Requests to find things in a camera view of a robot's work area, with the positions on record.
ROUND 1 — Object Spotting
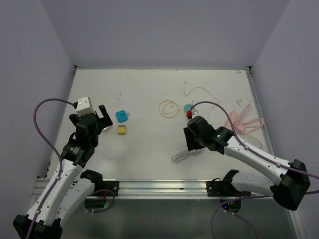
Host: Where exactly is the blue plug adapter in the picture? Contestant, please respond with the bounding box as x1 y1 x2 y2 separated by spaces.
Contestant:
115 110 130 123

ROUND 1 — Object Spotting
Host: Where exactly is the pink power strip cord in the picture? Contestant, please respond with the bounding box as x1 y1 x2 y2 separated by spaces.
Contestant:
225 103 265 147

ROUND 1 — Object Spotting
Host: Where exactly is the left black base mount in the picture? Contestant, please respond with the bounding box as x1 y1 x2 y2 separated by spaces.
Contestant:
94 180 120 197

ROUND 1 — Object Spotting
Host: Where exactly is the aluminium front rail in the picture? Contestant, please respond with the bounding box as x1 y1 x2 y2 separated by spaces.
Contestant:
32 178 295 200

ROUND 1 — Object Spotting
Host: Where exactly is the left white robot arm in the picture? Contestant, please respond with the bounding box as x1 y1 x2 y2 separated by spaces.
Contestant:
13 105 115 239

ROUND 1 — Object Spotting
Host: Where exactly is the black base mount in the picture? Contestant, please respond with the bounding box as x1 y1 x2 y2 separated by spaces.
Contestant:
94 180 120 197
206 178 252 197

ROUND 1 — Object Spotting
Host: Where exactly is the pink power strip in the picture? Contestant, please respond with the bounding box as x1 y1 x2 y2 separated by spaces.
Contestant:
224 111 238 130

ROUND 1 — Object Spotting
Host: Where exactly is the yellow thin cable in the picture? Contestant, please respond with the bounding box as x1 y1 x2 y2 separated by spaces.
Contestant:
158 100 185 118

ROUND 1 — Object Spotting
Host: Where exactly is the white plug adapter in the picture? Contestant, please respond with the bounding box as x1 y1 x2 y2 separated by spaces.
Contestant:
102 126 112 132

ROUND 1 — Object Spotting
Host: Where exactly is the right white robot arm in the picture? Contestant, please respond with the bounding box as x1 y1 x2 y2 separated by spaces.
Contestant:
183 116 311 211

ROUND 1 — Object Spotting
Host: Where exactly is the white power strip cord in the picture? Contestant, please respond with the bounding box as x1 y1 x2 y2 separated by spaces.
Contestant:
171 148 202 164

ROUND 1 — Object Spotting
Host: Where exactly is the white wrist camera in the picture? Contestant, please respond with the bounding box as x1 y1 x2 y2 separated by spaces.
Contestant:
75 97 95 117
186 109 199 120

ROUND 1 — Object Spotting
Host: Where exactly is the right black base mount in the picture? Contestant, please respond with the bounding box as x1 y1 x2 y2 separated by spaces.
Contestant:
206 178 252 197

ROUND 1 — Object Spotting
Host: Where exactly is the yellow plug adapter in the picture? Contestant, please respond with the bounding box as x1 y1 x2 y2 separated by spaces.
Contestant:
117 124 127 135

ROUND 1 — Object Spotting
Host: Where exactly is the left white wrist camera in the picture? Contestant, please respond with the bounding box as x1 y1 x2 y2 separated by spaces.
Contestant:
75 97 95 117

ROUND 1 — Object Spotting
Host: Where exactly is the white thin cable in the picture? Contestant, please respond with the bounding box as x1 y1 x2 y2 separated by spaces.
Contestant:
183 80 221 125

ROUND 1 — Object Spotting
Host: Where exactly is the teal power strip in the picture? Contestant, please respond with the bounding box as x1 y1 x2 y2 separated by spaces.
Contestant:
184 104 192 112

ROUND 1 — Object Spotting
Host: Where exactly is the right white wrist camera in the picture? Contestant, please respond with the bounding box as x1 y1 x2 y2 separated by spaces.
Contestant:
186 109 199 120

